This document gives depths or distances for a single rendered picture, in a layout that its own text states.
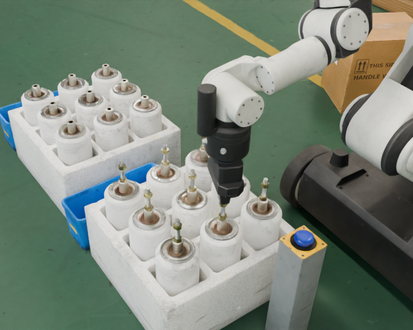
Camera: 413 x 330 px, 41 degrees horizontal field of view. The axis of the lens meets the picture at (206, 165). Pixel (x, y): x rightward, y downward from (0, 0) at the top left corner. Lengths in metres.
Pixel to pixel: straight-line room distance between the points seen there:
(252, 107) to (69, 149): 0.69
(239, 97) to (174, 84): 1.31
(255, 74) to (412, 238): 0.57
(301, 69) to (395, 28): 1.15
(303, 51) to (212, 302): 0.58
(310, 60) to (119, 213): 0.57
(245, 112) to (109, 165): 0.69
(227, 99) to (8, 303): 0.80
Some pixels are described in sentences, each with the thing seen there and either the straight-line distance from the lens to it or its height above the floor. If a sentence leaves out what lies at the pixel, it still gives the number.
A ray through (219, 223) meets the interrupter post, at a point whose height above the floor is 0.28.
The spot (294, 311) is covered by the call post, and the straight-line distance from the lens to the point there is 1.24.
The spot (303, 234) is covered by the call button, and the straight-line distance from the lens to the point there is 1.13.
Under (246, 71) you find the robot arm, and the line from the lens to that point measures 1.06.
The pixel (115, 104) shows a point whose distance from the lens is 1.72.
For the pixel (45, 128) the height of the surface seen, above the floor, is 0.22.
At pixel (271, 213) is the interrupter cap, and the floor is 0.25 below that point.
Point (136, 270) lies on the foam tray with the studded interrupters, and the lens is 1.24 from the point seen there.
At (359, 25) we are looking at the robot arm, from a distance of 1.10.
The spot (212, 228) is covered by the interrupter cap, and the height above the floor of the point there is 0.25.
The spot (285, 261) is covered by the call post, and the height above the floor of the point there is 0.27.
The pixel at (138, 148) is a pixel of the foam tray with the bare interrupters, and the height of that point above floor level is 0.17.
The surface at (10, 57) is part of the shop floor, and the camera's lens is 2.56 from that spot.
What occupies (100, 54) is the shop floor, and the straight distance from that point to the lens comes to 2.51.
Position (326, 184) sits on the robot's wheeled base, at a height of 0.18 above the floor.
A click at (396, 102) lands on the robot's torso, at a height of 0.53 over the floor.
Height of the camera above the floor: 1.11
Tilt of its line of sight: 38 degrees down
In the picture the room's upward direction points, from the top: 2 degrees clockwise
